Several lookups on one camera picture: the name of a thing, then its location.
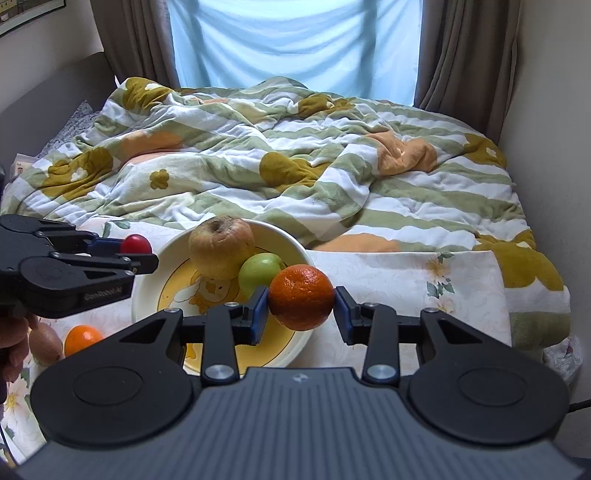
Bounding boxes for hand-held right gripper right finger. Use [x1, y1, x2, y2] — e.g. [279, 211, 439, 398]
[333, 286, 472, 386]

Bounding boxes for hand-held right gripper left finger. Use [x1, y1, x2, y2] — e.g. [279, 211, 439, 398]
[117, 286, 271, 386]

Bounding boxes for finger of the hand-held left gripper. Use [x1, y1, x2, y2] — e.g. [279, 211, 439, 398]
[48, 250, 160, 278]
[46, 225, 124, 256]

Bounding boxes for small red plum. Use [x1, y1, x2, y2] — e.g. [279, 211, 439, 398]
[120, 234, 153, 255]

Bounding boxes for medium dark orange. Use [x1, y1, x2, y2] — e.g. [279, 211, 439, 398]
[268, 264, 336, 331]

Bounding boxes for large bright orange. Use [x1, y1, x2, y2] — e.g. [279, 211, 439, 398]
[64, 325, 105, 359]

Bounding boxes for brown kiwi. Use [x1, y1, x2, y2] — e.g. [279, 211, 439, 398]
[28, 322, 64, 366]

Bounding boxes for cream bowl with duck print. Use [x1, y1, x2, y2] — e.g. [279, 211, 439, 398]
[131, 219, 320, 368]

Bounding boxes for person's left hand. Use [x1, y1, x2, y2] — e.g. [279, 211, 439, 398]
[0, 314, 41, 386]

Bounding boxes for green apple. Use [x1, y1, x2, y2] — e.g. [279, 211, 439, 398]
[238, 252, 287, 301]

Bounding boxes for floral cream tablecloth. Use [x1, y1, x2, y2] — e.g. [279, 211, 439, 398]
[0, 217, 514, 467]

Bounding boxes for wrinkled yellow apple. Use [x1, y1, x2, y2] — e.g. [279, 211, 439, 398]
[188, 215, 256, 280]

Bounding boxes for small white box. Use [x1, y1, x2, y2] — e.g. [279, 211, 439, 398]
[13, 154, 38, 179]

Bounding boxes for grey patterned bed sheet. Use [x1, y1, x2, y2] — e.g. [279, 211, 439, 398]
[33, 99, 97, 158]

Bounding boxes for striped flower print blanket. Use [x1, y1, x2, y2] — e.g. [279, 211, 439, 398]
[0, 76, 573, 352]

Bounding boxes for grey headboard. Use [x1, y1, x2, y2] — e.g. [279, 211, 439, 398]
[0, 51, 116, 158]

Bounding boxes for brown curtain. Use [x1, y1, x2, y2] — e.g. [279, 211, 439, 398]
[94, 0, 182, 91]
[413, 0, 523, 145]

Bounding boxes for clear plastic bag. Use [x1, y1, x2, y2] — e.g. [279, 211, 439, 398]
[542, 334, 585, 387]

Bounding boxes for light blue window sheet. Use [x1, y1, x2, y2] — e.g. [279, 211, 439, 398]
[165, 0, 424, 110]

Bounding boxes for framed wall picture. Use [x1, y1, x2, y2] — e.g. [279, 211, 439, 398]
[0, 0, 68, 38]

